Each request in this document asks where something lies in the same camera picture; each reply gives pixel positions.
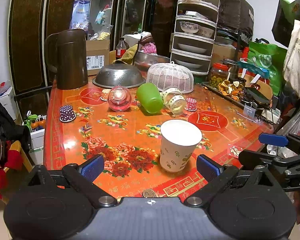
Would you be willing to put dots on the white paper cup green print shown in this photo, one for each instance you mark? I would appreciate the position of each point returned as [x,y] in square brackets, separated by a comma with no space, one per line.
[179,139]

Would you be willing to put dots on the black bag on chair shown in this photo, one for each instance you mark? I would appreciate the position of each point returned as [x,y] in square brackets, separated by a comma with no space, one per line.
[14,138]

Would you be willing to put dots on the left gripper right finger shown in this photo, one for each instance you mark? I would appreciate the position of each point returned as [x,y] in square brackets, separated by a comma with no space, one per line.
[218,177]

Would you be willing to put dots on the green plastic cup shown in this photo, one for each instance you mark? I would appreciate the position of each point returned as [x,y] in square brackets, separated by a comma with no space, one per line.
[149,97]

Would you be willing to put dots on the white box red lid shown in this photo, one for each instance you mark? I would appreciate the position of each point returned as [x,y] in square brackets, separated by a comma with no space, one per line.
[7,99]

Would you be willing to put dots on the tray of dried peels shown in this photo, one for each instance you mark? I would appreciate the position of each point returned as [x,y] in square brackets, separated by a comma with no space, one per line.
[256,95]

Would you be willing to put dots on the white canvas tote bag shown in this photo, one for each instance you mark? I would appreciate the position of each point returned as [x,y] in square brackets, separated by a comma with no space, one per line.
[291,68]

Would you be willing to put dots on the purple polka dot cupcake liner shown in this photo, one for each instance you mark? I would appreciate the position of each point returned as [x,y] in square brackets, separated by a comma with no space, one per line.
[66,114]

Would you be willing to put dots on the stainless steel colander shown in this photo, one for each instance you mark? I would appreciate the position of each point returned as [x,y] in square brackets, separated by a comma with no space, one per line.
[118,74]

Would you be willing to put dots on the brown plastic pitcher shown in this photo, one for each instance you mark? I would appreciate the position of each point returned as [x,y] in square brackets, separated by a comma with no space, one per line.
[65,55]

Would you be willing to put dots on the white mesh food cover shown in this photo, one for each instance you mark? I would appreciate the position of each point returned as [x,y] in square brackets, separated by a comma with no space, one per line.
[170,75]

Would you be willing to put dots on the steel basin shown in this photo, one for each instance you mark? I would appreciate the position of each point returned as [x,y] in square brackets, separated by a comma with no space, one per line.
[143,61]

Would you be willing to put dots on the red lid pickle jar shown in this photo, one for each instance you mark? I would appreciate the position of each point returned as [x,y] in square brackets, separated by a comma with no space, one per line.
[217,74]

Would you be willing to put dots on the white tiered dish rack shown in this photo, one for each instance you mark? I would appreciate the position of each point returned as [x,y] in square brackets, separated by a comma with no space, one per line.
[194,34]

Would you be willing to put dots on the olive green cloth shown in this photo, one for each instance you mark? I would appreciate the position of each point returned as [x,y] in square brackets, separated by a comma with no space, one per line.
[128,56]

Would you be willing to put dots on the red polka dot cupcake liner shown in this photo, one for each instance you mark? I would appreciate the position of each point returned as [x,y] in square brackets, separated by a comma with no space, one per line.
[191,104]

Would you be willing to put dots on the clear jar yellow label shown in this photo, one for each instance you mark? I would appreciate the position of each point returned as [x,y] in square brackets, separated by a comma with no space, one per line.
[174,100]

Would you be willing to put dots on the cardboard box with label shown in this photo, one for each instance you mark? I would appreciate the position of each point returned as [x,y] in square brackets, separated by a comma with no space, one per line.
[97,55]

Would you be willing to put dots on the blue white snack bag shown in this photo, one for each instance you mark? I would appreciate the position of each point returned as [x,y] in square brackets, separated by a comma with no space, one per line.
[80,15]

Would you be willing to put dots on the coin on table edge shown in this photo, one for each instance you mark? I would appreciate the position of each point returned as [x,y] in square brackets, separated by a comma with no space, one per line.
[149,193]

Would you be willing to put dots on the green shopping bag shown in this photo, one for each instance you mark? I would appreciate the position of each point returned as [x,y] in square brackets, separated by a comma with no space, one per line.
[271,57]

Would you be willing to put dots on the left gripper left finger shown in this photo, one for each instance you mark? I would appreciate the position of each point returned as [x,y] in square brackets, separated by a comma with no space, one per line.
[81,178]

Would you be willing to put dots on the black covered appliance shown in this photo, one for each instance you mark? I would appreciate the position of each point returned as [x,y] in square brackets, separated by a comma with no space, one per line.
[237,16]

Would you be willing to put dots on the red label soda bottle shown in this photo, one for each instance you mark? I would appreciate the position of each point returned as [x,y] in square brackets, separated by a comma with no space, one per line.
[120,48]

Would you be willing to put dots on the blue floral bowl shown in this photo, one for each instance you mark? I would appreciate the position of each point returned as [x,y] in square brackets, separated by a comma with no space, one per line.
[188,27]

